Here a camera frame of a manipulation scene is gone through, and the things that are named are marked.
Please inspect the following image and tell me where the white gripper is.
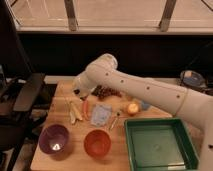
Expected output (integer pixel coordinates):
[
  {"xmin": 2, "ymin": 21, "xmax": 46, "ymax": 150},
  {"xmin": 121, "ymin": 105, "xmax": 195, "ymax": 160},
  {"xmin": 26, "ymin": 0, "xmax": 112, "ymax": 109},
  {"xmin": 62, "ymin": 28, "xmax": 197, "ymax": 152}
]
[{"xmin": 73, "ymin": 73, "xmax": 96, "ymax": 94}]

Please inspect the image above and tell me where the orange carrot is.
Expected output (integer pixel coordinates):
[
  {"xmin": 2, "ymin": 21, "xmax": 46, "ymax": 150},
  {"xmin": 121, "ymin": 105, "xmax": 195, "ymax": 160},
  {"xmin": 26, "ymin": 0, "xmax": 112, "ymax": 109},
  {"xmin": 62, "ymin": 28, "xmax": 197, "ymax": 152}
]
[{"xmin": 82, "ymin": 100, "xmax": 89, "ymax": 120}]

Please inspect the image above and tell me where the dark grape bunch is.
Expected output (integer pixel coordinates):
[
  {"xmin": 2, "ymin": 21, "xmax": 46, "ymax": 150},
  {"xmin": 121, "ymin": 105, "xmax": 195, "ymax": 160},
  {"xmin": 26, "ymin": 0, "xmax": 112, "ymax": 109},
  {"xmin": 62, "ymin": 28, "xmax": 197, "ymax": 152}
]
[{"xmin": 92, "ymin": 85, "xmax": 121, "ymax": 100}]

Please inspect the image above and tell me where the black dish brush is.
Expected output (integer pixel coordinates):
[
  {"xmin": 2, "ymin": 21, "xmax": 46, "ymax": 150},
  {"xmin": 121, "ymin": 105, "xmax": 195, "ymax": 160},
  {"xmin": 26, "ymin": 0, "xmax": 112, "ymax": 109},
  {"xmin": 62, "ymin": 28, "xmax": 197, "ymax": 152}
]
[{"xmin": 73, "ymin": 89, "xmax": 89, "ymax": 101}]

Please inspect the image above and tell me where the purple bowl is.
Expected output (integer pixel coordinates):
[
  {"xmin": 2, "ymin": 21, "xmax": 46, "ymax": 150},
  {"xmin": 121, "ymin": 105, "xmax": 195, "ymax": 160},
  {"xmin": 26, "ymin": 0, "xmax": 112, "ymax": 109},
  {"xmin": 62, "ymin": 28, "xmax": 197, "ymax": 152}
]
[{"xmin": 38, "ymin": 124, "xmax": 69, "ymax": 155}]

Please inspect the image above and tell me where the small metal spoon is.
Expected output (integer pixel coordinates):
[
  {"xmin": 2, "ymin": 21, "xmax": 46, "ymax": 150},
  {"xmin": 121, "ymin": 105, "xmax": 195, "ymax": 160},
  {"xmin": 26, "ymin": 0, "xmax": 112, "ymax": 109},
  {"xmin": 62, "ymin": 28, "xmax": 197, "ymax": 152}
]
[{"xmin": 109, "ymin": 112, "xmax": 120, "ymax": 131}]

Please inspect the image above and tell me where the yellow red apple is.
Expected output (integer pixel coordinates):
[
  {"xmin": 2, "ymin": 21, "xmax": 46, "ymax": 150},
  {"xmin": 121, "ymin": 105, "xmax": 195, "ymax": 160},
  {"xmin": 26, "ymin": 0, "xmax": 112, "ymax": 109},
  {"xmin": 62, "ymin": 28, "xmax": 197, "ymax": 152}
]
[{"xmin": 126, "ymin": 103, "xmax": 139, "ymax": 116}]

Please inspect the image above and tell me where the black office chair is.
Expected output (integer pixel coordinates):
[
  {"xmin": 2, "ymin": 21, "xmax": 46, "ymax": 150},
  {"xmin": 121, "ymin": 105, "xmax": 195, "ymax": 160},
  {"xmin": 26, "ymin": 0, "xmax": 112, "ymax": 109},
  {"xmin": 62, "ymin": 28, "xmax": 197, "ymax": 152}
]
[{"xmin": 0, "ymin": 0, "xmax": 47, "ymax": 171}]

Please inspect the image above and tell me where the green plastic tray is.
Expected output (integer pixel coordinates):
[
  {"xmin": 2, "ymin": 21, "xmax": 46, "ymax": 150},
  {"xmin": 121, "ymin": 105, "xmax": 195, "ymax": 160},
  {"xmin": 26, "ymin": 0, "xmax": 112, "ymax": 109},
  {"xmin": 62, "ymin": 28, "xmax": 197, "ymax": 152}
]
[{"xmin": 124, "ymin": 118, "xmax": 199, "ymax": 171}]

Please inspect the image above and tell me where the red bowl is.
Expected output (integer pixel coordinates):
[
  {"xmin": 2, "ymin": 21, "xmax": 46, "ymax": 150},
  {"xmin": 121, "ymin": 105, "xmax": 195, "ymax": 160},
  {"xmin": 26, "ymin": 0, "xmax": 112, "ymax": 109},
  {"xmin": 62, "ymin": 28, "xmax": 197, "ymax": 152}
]
[{"xmin": 84, "ymin": 129, "xmax": 111, "ymax": 158}]

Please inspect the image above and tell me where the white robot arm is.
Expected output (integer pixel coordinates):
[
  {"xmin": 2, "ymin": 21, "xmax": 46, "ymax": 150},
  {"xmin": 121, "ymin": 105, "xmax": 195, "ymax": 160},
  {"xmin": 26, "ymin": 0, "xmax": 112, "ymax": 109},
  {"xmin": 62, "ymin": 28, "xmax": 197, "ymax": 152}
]
[{"xmin": 73, "ymin": 53, "xmax": 213, "ymax": 171}]

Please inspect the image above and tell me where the blue grey cloth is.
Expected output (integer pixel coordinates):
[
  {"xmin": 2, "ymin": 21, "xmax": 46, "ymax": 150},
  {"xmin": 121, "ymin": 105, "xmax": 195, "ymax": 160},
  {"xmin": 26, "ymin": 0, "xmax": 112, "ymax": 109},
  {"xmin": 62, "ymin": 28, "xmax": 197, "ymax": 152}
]
[{"xmin": 90, "ymin": 104, "xmax": 112, "ymax": 127}]

